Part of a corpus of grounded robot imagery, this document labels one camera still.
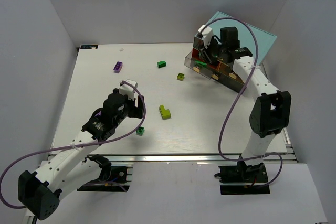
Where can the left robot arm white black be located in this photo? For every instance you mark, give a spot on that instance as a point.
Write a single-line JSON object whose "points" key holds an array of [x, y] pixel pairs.
{"points": [[42, 190]]}

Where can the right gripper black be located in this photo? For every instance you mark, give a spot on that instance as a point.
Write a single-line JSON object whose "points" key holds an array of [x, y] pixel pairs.
{"points": [[208, 51]]}

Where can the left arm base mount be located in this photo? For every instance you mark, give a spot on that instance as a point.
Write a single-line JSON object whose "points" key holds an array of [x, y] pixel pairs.
{"points": [[110, 179]]}

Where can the lime small lego brick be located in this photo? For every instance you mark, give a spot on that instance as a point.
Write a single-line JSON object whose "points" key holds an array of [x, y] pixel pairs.
{"points": [[180, 77]]}

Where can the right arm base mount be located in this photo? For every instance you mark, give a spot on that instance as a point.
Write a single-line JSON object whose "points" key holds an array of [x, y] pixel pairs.
{"points": [[241, 179]]}

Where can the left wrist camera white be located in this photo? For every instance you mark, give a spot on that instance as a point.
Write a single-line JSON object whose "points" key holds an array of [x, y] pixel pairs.
{"points": [[128, 90]]}

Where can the lime L-shaped lego brick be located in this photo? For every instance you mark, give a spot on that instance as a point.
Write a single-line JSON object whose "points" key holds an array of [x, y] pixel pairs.
{"points": [[165, 113]]}

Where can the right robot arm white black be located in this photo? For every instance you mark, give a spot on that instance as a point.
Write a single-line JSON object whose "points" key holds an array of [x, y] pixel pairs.
{"points": [[271, 110]]}

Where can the dark green square lego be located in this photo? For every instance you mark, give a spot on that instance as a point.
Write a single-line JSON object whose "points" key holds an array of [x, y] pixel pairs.
{"points": [[140, 131]]}

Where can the transparent drawer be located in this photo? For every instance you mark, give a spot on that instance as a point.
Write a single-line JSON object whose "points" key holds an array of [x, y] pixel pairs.
{"points": [[200, 67]]}

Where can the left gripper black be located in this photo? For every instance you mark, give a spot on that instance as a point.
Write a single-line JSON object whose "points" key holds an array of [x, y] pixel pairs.
{"points": [[139, 106]]}

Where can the teal drawer cabinet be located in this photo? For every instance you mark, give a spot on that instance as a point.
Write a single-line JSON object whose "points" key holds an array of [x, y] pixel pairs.
{"points": [[253, 41]]}

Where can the green lego brick top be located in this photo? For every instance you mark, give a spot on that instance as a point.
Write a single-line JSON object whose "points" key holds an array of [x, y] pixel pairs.
{"points": [[161, 64]]}

